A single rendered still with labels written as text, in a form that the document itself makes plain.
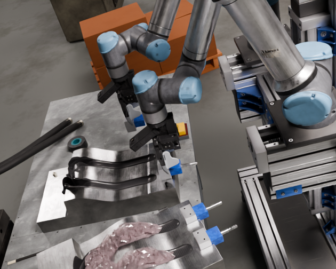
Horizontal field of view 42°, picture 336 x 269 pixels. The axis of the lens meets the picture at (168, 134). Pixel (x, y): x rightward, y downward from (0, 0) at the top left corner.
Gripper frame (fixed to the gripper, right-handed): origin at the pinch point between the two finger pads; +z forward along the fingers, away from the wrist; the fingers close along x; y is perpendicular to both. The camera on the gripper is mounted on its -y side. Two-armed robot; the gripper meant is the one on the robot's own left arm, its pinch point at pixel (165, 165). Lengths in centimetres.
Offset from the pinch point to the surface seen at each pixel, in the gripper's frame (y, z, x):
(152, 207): -7.5, 11.3, -7.0
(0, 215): -69, 15, 8
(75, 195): -31.0, -0.1, -5.4
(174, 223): 0.1, 8.2, -18.4
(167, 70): -8, 80, 201
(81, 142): -37, 10, 36
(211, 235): 11.2, 6.3, -27.2
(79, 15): -93, 66, 328
